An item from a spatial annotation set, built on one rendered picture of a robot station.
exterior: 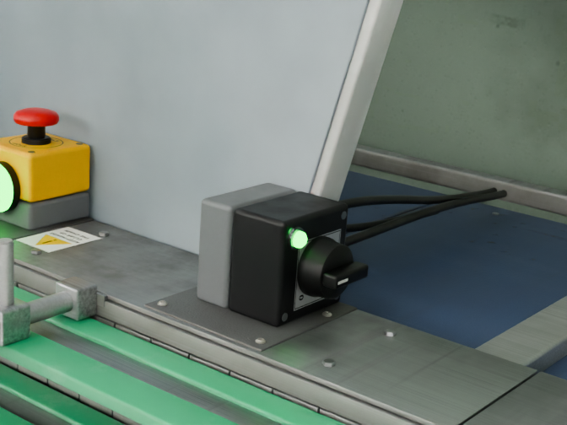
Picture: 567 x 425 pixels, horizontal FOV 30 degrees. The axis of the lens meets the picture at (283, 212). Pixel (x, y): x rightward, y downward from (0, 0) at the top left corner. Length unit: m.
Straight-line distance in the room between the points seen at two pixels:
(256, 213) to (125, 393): 0.16
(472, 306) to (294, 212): 0.21
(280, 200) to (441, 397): 0.20
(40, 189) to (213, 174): 0.16
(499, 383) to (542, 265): 0.33
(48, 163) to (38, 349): 0.24
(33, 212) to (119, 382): 0.28
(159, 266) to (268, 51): 0.20
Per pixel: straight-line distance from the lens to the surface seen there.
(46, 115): 0.96
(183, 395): 0.70
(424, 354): 0.74
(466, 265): 1.00
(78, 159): 0.97
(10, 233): 0.95
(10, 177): 0.95
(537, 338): 0.81
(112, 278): 0.84
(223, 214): 0.77
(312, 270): 0.75
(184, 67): 0.89
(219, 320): 0.77
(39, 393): 0.87
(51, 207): 0.96
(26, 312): 0.77
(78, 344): 0.78
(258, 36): 0.83
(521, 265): 1.02
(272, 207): 0.77
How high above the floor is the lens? 1.39
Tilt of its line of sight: 50 degrees down
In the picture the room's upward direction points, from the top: 106 degrees counter-clockwise
